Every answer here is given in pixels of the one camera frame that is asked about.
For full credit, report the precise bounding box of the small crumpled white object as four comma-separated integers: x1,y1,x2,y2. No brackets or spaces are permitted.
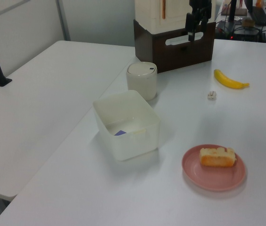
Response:
207,90,218,101

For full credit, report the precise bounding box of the yellow banana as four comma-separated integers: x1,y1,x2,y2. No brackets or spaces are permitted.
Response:
213,69,250,90

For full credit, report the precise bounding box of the pink round plate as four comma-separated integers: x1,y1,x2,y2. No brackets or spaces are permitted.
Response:
182,145,246,192

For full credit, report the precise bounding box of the black monitor stand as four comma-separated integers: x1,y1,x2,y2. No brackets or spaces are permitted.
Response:
226,0,237,23

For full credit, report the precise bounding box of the cream appliance with door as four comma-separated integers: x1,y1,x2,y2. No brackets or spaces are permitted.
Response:
134,0,217,34

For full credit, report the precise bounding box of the white plastic storage bin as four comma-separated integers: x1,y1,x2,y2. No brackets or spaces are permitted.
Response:
92,90,161,162

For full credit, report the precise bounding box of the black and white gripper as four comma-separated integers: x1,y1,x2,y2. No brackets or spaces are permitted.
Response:
185,0,213,42

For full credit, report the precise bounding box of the orange bread slice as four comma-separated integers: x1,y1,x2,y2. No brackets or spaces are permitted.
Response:
199,147,238,168

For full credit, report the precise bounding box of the black keyboard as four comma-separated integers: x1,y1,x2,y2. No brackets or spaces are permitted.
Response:
250,5,266,27

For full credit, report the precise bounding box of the cream lidded trash can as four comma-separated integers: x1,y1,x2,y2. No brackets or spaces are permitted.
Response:
126,62,158,102

